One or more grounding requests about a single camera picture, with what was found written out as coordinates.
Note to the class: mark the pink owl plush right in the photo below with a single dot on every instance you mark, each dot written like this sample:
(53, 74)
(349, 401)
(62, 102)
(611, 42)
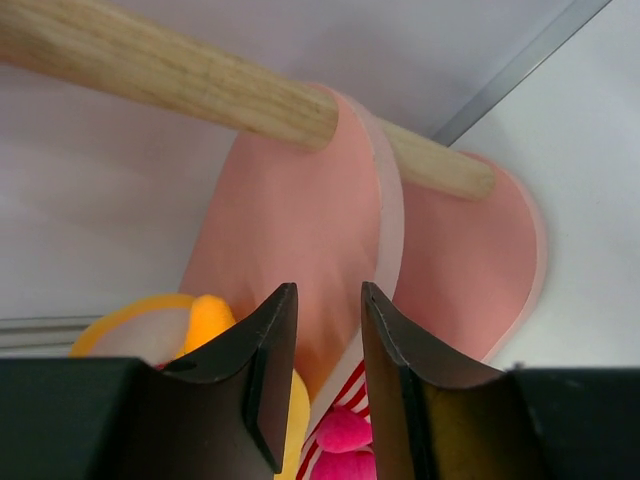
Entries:
(341, 445)

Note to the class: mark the yellow frog plush polka dress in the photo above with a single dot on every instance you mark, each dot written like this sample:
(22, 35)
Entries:
(158, 329)

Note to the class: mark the pink three tier shelf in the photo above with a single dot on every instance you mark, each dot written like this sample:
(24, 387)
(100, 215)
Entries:
(315, 190)

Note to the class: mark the aluminium rail frame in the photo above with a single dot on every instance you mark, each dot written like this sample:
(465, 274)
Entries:
(20, 333)

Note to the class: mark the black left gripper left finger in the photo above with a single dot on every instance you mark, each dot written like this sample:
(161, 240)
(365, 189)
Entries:
(217, 413)

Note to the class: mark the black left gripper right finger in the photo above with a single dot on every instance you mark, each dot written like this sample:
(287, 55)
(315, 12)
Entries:
(439, 414)

